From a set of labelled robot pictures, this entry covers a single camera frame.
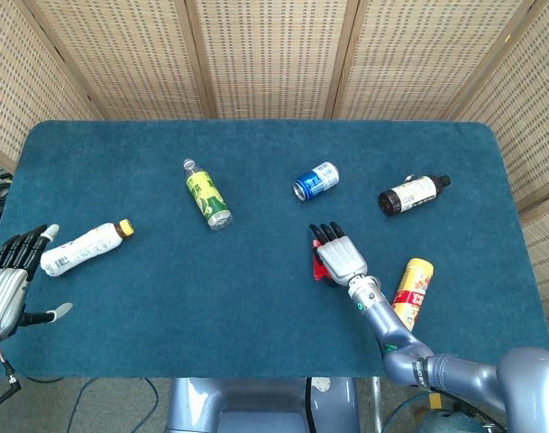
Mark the green label clear bottle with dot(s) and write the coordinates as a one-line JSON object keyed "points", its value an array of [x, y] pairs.
{"points": [[205, 194]]}

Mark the blue carpet table cloth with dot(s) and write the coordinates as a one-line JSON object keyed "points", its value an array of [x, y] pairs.
{"points": [[211, 293]]}

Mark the metal table leg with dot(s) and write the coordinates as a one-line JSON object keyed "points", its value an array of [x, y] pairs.
{"points": [[376, 403]]}

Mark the blue and white can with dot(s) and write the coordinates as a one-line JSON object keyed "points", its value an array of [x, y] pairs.
{"points": [[317, 181]]}

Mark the white bottle with yellow cap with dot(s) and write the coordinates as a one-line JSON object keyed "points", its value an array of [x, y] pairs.
{"points": [[82, 250]]}

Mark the brown bottle with white label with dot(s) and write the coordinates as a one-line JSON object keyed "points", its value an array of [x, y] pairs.
{"points": [[411, 195]]}

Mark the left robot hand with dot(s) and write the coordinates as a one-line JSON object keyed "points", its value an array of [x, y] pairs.
{"points": [[1, 293]]}

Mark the small red object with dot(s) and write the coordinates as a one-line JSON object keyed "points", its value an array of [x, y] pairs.
{"points": [[319, 271]]}

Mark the grey robot torso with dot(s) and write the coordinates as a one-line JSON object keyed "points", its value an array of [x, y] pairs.
{"points": [[256, 406]]}

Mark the woven bamboo screen panel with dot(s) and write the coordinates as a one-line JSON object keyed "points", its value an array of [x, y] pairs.
{"points": [[526, 135], [274, 58], [21, 90], [414, 58], [130, 58]]}

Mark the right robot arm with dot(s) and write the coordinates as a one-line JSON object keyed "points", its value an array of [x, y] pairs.
{"points": [[393, 327]]}

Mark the yellow canister with red label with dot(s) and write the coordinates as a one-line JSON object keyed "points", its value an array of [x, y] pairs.
{"points": [[414, 293]]}

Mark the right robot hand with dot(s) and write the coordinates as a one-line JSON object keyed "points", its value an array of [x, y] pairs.
{"points": [[341, 257]]}

